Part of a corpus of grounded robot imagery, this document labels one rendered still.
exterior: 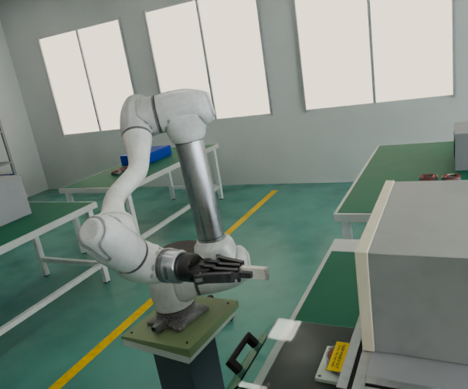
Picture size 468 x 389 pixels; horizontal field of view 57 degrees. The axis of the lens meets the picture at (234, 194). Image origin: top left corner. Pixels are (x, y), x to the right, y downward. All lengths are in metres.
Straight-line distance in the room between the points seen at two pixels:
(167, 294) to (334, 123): 4.43
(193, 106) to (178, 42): 5.07
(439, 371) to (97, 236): 0.74
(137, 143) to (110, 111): 6.00
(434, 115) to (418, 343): 4.84
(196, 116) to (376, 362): 0.95
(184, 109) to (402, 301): 0.95
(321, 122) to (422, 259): 5.07
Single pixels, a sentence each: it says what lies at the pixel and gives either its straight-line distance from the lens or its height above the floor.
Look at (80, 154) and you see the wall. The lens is 8.11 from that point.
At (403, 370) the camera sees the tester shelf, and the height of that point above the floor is 1.11.
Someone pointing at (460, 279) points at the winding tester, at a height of 1.28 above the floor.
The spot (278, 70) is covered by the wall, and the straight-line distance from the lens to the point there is 5.89.
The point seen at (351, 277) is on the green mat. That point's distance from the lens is 1.91.
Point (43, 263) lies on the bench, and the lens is 4.63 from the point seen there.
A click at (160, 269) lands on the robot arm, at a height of 1.19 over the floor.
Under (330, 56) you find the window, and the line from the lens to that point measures 5.68.
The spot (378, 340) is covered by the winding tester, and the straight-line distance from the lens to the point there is 0.88.
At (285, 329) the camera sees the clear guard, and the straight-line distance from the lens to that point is 1.05.
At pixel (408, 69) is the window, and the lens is 5.55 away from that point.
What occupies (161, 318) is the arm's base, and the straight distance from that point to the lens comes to 1.71.
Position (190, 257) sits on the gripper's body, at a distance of 1.12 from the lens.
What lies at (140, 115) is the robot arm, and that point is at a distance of 1.49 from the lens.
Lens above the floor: 1.66
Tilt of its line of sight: 16 degrees down
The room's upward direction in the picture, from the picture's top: 9 degrees counter-clockwise
